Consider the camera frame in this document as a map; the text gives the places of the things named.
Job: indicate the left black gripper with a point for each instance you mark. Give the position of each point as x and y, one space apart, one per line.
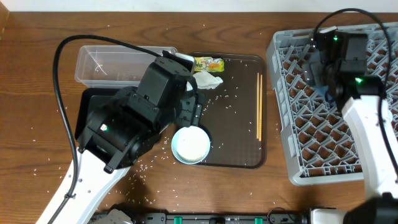
189 109

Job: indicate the brown serving tray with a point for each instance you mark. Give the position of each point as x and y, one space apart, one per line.
229 114

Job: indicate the blue plate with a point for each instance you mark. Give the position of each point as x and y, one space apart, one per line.
320 90

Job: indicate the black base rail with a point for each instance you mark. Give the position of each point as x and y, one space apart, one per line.
117 216

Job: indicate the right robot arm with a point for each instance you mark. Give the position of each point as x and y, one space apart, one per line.
340 64

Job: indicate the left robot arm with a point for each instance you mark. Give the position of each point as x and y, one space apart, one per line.
116 127

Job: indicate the clear plastic bin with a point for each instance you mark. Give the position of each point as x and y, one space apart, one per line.
111 66

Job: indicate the yellow green snack wrapper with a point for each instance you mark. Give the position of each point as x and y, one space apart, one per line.
209 64

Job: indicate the grey dishwasher rack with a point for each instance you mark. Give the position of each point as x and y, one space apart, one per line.
317 142

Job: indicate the light blue rice bowl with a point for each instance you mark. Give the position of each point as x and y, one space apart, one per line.
190 145

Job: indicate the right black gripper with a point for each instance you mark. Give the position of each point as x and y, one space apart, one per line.
315 76

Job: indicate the wooden chopstick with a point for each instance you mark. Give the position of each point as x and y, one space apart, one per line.
260 107
257 106

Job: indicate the white napkin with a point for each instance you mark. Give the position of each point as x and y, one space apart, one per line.
206 81

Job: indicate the small blue cup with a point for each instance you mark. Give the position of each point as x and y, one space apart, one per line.
387 115

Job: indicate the black rectangular tray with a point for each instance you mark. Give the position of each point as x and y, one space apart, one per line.
92 98

